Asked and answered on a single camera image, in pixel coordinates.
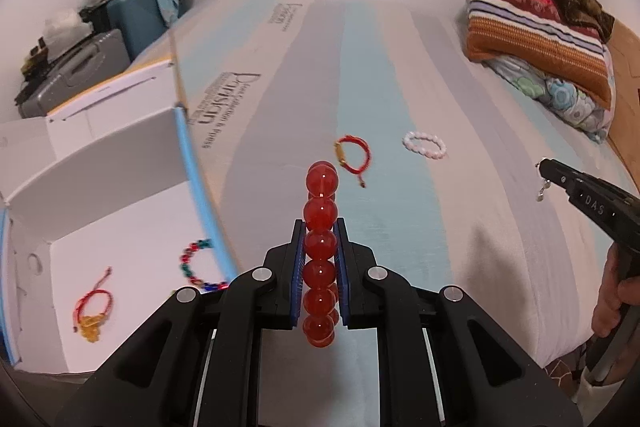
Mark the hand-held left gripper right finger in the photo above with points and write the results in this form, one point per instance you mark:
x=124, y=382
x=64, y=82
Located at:
x=342, y=267

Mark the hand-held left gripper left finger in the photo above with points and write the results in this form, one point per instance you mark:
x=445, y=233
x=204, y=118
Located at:
x=298, y=267

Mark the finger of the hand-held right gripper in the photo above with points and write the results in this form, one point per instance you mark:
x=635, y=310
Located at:
x=557, y=172

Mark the white cardboard box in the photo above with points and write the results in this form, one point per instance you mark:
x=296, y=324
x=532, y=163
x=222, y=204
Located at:
x=100, y=187

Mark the person's right hand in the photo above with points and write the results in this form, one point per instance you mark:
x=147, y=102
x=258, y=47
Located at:
x=605, y=297

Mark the floral pillow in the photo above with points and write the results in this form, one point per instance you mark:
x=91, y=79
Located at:
x=565, y=99

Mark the wooden headboard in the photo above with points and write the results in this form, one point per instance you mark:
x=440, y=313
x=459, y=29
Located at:
x=627, y=107

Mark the striped red orange pillow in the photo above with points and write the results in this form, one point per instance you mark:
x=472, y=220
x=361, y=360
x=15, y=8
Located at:
x=525, y=32

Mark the striped bed mattress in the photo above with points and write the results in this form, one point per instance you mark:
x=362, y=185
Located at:
x=400, y=72

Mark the teal suitcase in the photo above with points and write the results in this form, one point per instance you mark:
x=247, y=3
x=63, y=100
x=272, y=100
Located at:
x=135, y=22

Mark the grey suitcase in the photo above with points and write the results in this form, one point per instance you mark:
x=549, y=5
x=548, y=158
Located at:
x=75, y=72

